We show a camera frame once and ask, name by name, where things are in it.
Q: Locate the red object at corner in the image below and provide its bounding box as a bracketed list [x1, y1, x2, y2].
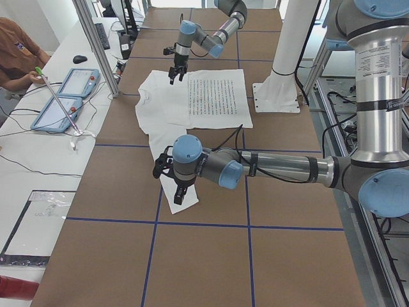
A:
[1, 275, 40, 301]

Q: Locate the black power adapter with label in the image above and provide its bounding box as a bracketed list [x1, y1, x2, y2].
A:
[118, 33, 132, 59]

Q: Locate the white long-sleeve printed shirt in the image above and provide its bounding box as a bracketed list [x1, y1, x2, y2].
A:
[134, 68, 254, 215]

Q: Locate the person in brown shirt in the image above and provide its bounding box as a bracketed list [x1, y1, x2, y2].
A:
[1, 17, 50, 93]

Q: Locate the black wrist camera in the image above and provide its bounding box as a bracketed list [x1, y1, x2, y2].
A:
[163, 47, 176, 56]
[153, 145, 174, 179]

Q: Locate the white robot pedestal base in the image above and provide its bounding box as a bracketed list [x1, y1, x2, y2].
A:
[252, 0, 321, 113]

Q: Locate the lower blue teach pendant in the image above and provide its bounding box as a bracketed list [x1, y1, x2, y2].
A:
[31, 97, 82, 133]

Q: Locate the black keyboard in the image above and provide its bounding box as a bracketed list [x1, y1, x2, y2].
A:
[95, 23, 110, 50]

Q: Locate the silver rod with green tip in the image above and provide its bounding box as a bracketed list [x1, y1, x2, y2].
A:
[35, 67, 96, 151]

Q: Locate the blue teach pendant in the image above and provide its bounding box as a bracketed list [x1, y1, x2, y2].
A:
[57, 68, 100, 98]
[31, 97, 82, 133]

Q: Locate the black computer mouse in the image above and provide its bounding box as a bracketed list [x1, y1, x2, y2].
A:
[72, 55, 88, 64]

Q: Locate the upper blue teach pendant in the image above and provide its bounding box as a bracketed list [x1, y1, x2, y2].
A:
[57, 68, 100, 98]

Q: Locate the aluminium frame post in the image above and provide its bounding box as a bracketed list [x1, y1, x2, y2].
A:
[72, 0, 120, 98]

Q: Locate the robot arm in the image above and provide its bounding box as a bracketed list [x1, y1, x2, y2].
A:
[163, 0, 247, 84]
[166, 1, 408, 217]

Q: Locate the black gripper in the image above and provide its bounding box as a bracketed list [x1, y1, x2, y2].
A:
[168, 53, 189, 84]
[174, 178, 195, 205]

